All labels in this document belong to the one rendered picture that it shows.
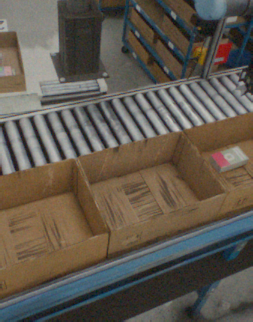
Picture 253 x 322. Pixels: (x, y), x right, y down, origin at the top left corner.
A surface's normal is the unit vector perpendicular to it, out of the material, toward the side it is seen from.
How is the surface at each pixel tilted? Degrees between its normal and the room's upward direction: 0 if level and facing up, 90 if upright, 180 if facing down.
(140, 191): 0
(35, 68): 0
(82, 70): 90
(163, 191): 0
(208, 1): 90
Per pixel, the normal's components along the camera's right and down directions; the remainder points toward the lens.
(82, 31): 0.32, 0.72
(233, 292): 0.10, -0.67
